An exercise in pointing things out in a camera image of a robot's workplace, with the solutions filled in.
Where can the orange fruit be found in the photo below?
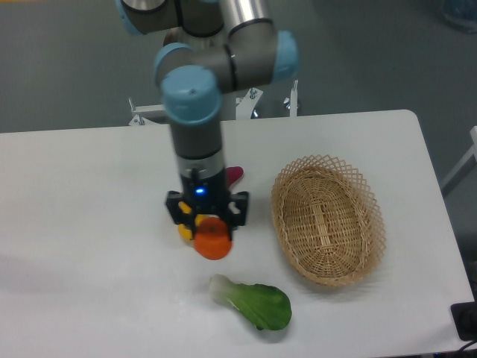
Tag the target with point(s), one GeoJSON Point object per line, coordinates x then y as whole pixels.
{"type": "Point", "coordinates": [212, 239]}

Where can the white frame at right edge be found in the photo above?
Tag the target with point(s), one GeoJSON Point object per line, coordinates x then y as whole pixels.
{"type": "Point", "coordinates": [461, 169]}

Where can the yellow mango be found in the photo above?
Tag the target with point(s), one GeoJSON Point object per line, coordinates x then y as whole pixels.
{"type": "Point", "coordinates": [184, 231]}

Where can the woven wicker basket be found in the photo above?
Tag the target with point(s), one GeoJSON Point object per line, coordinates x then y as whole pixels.
{"type": "Point", "coordinates": [327, 219]}

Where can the green bok choy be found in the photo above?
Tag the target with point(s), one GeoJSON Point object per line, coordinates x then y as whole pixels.
{"type": "Point", "coordinates": [265, 307]}

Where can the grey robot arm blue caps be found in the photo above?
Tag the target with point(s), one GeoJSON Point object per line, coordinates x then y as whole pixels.
{"type": "Point", "coordinates": [192, 83]}

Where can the blue object top right corner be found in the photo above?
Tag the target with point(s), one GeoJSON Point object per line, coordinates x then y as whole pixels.
{"type": "Point", "coordinates": [460, 14]}

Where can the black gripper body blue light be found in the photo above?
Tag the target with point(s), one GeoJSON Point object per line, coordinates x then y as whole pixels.
{"type": "Point", "coordinates": [207, 195]}

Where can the white metal base frame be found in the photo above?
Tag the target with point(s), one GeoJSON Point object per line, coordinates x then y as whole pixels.
{"type": "Point", "coordinates": [247, 107]}

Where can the purple sweet potato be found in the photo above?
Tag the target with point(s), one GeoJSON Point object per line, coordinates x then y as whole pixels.
{"type": "Point", "coordinates": [233, 175]}

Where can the black device at table edge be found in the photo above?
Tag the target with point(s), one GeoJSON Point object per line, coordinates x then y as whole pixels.
{"type": "Point", "coordinates": [464, 317]}

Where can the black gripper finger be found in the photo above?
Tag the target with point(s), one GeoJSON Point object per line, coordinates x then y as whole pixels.
{"type": "Point", "coordinates": [172, 201]}
{"type": "Point", "coordinates": [233, 211]}

